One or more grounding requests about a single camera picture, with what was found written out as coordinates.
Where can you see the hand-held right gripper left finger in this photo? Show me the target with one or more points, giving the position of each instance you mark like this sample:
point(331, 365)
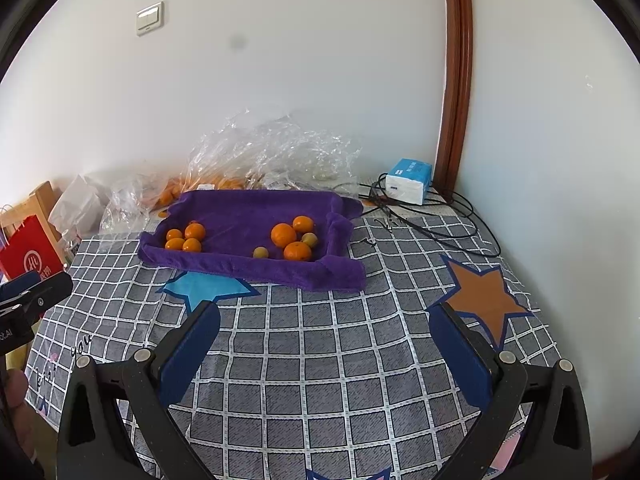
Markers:
point(192, 355)

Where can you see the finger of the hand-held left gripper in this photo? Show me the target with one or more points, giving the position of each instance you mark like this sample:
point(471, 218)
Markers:
point(20, 283)
point(47, 292)

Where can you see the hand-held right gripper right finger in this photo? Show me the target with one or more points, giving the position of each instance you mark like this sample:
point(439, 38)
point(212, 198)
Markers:
point(460, 360)

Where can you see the orange mandarin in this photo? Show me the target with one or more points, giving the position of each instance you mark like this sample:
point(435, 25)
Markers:
point(303, 223)
point(173, 245)
point(195, 231)
point(174, 234)
point(297, 251)
point(192, 245)

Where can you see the small yellow fruit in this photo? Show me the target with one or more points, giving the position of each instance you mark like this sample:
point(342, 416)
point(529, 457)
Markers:
point(259, 253)
point(309, 239)

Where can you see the purple towel covered tray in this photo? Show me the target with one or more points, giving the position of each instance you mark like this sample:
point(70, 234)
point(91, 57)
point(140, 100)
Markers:
point(240, 215)

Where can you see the large orange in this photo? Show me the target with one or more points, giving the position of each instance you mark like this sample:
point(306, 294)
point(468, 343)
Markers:
point(283, 234)

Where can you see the person's left hand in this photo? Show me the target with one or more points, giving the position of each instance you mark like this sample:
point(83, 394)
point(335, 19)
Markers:
point(17, 400)

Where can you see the red paper bag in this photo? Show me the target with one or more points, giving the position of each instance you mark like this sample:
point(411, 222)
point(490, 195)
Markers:
point(30, 252)

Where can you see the white plastic bag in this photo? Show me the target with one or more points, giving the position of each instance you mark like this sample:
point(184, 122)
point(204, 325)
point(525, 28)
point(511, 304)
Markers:
point(75, 205)

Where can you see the grey checked tablecloth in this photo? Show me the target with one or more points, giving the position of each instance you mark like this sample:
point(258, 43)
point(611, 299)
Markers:
point(310, 360)

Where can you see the bagged pile of oranges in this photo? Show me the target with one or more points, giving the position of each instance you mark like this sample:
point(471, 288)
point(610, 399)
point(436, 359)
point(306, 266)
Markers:
point(215, 182)

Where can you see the blue white tissue pack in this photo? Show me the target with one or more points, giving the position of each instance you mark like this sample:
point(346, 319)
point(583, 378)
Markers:
point(410, 180)

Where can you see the large clear plastic bag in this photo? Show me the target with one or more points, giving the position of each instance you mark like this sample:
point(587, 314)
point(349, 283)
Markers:
point(280, 150)

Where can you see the brown wooden door frame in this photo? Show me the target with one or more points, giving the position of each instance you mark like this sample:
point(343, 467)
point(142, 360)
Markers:
point(456, 85)

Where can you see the white light switch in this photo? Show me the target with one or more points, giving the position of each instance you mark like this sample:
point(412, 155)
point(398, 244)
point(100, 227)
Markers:
point(149, 17)

